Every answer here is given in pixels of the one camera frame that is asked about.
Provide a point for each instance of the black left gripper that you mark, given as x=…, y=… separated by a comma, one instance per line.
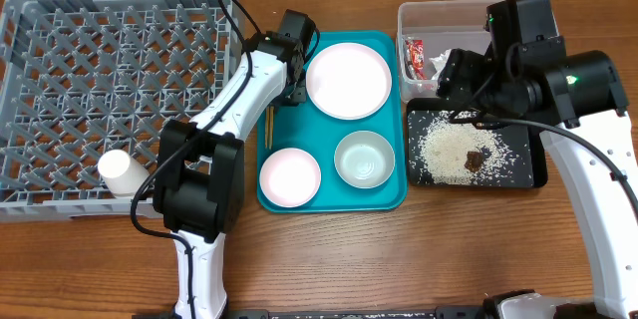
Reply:
x=299, y=92

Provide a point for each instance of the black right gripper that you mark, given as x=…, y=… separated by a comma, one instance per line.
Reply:
x=458, y=81

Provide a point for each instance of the white napkin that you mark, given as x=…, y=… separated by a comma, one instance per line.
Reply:
x=437, y=64

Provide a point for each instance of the red snack wrapper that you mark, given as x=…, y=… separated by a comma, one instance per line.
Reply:
x=415, y=59

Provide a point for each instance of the white rice grains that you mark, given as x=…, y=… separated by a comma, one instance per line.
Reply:
x=443, y=149

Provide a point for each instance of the brown food scrap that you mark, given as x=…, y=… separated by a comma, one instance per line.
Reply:
x=474, y=161

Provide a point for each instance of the grey-green ceramic bowl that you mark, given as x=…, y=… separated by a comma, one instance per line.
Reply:
x=364, y=159

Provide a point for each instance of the white ceramic cup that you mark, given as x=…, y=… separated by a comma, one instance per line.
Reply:
x=122, y=174

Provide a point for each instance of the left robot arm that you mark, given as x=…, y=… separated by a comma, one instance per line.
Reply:
x=199, y=182

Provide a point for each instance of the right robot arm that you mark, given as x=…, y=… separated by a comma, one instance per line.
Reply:
x=578, y=107

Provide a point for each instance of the clear plastic waste bin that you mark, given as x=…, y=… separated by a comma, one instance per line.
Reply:
x=441, y=25

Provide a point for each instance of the right wooden chopstick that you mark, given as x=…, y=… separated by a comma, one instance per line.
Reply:
x=271, y=126

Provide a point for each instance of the wooden chopstick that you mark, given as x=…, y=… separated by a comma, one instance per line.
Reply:
x=267, y=127
x=271, y=126

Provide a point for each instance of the left wooden chopstick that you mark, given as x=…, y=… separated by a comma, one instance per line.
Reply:
x=267, y=127

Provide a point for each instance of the large white round plate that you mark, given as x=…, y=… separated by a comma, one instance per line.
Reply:
x=348, y=81

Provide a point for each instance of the teal plastic tray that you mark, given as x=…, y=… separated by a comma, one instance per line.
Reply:
x=305, y=127

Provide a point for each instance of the black rectangular tray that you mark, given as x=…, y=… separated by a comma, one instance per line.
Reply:
x=518, y=169

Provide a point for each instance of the small pink saucer plate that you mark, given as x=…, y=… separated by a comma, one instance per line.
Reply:
x=290, y=177

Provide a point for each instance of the grey plastic dish rack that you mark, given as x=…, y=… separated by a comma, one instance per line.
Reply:
x=83, y=77

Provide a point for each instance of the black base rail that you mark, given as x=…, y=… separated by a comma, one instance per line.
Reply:
x=349, y=313

